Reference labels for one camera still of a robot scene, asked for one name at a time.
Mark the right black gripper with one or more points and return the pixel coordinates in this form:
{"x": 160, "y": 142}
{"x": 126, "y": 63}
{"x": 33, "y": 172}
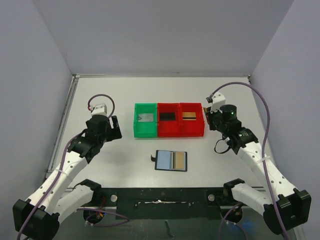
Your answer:
{"x": 211, "y": 120}

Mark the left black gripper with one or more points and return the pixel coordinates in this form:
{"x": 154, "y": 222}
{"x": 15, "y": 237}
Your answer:
{"x": 111, "y": 129}

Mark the red plastic bin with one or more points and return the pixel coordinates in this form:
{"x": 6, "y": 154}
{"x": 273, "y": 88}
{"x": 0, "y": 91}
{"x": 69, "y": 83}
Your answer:
{"x": 169, "y": 129}
{"x": 193, "y": 124}

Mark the green plastic bin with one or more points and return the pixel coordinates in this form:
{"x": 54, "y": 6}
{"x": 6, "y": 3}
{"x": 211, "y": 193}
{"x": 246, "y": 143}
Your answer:
{"x": 148, "y": 129}

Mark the gold card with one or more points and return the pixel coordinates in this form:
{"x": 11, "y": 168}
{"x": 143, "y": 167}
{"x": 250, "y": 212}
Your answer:
{"x": 189, "y": 116}
{"x": 178, "y": 161}

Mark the black leather card holder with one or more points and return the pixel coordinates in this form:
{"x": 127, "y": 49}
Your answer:
{"x": 167, "y": 160}

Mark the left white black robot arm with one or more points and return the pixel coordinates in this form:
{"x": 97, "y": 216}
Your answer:
{"x": 39, "y": 216}

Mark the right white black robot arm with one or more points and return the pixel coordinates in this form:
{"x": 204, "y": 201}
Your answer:
{"x": 283, "y": 207}

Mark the gold card in bin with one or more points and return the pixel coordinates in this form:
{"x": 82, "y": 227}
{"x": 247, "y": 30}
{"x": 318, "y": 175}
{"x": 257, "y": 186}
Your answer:
{"x": 189, "y": 116}

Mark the silver card in bin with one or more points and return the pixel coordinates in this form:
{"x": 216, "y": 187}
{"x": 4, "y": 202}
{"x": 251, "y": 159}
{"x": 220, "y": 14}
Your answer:
{"x": 145, "y": 117}

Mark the black card in bin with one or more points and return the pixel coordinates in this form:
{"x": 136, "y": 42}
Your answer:
{"x": 167, "y": 116}

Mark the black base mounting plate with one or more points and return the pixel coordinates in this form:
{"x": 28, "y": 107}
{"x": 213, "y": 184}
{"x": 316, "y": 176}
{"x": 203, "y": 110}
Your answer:
{"x": 164, "y": 203}

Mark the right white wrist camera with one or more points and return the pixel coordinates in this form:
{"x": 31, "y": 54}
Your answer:
{"x": 216, "y": 100}

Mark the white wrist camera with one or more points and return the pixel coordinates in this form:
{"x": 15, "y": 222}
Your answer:
{"x": 216, "y": 100}
{"x": 99, "y": 109}

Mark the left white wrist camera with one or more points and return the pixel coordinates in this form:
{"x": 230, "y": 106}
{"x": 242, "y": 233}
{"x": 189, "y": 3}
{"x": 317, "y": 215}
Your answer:
{"x": 99, "y": 109}

